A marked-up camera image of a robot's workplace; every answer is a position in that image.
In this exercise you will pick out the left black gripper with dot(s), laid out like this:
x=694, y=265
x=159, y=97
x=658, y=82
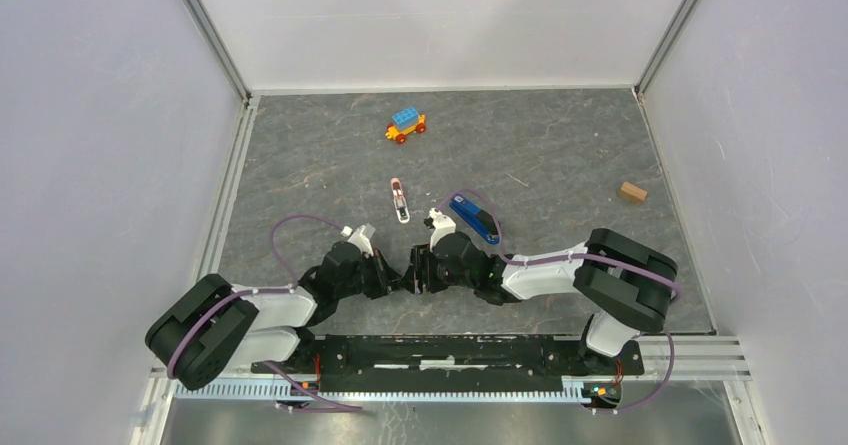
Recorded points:
x=385, y=275

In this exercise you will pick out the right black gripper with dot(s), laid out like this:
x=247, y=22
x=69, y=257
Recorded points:
x=423, y=261

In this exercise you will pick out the pink white staple remover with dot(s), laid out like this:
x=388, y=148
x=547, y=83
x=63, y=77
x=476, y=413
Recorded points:
x=399, y=201

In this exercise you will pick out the blue stapler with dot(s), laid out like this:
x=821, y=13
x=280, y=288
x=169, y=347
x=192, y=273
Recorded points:
x=478, y=219

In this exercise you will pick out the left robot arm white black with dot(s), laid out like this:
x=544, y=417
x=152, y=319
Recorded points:
x=217, y=325

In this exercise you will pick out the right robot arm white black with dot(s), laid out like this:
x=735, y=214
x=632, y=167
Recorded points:
x=632, y=285

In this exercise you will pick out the toy brick car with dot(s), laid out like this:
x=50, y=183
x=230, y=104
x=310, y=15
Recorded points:
x=405, y=123

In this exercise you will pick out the small wooden block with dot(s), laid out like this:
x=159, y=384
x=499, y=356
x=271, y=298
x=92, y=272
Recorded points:
x=632, y=193

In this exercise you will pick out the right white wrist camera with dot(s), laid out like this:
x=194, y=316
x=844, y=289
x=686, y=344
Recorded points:
x=440, y=225

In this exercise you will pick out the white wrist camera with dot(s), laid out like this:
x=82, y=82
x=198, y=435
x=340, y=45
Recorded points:
x=360, y=237
x=440, y=225

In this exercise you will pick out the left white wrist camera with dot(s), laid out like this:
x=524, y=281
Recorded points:
x=360, y=237

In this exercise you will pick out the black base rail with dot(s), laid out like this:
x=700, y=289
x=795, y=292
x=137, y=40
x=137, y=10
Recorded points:
x=455, y=363

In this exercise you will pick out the white cable duct strip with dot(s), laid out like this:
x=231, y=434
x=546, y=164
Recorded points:
x=278, y=389

